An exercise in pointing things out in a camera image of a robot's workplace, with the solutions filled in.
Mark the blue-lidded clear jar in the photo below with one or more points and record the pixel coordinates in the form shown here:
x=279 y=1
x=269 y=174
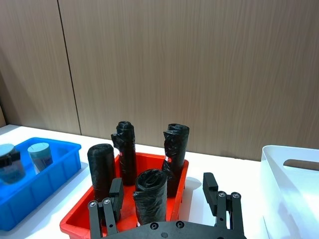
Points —
x=41 y=156

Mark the slim black bag roll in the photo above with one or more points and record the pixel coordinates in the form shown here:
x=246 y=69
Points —
x=127 y=159

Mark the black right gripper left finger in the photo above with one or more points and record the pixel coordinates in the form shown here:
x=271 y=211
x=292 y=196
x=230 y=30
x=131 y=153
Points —
x=116 y=199

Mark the short wide black bag roll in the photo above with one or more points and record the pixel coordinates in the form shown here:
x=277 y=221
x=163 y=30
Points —
x=149 y=199

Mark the red plastic bin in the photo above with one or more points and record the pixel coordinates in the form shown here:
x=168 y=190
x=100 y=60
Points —
x=179 y=181

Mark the crumpled tall black bag roll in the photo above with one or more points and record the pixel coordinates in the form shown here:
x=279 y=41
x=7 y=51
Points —
x=175 y=154

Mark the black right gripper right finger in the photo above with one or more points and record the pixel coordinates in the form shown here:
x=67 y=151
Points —
x=210 y=191

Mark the white plastic basket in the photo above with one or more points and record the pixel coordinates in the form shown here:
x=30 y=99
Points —
x=281 y=199

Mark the blue plastic bin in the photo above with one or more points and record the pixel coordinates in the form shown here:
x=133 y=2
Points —
x=49 y=184

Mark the smooth black bag roll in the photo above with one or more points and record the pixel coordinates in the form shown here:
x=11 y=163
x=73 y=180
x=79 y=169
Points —
x=101 y=169

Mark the blue-lidded jar with black band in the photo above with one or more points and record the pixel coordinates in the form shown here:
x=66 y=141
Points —
x=11 y=169

